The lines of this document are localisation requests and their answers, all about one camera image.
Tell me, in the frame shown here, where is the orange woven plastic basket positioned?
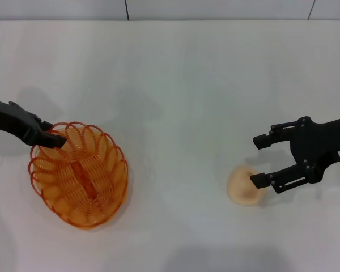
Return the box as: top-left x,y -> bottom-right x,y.
28,121 -> 129,227

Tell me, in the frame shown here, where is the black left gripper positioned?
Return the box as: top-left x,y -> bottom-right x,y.
0,96 -> 67,148

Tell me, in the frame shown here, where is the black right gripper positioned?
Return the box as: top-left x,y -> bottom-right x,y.
250,114 -> 340,194

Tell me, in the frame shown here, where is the pale peach-shaped bun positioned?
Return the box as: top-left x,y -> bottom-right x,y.
226,164 -> 266,205

